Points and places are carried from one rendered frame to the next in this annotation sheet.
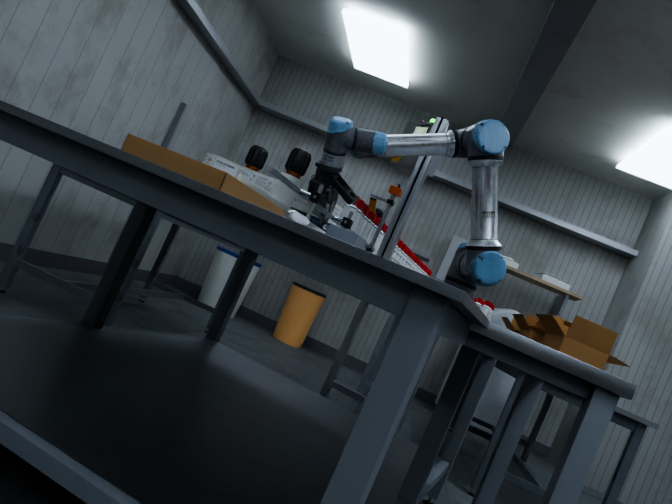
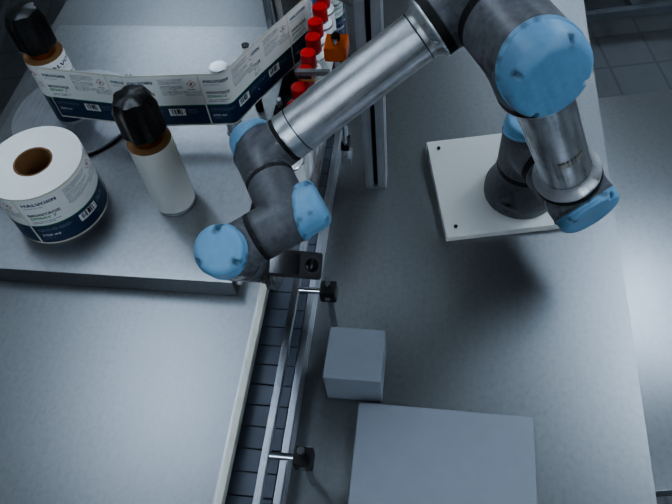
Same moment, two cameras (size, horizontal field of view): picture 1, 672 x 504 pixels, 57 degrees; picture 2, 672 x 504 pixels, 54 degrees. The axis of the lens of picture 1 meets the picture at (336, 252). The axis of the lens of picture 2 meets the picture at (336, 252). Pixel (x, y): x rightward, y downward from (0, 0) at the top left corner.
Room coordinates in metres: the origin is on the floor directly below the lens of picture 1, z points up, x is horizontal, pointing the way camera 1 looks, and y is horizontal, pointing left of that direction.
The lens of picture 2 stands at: (1.37, 0.06, 1.96)
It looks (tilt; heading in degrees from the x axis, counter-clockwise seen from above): 55 degrees down; 353
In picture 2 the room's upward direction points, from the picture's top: 8 degrees counter-clockwise
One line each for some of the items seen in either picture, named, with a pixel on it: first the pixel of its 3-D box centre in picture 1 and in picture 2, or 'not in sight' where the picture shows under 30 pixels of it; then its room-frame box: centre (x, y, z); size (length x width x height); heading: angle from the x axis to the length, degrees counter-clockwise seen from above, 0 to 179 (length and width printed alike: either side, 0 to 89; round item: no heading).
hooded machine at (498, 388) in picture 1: (490, 368); not in sight; (6.30, -1.91, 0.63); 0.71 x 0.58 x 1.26; 81
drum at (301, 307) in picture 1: (298, 315); not in sight; (6.69, 0.10, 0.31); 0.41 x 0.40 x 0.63; 171
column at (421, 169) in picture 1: (408, 199); (371, 61); (2.32, -0.17, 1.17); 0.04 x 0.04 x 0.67; 70
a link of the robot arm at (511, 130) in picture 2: (469, 263); (534, 140); (2.17, -0.45, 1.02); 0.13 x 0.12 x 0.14; 9
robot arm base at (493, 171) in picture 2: (456, 294); (523, 175); (2.19, -0.45, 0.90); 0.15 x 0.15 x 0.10
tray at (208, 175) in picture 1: (208, 182); not in sight; (1.40, 0.33, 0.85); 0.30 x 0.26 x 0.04; 160
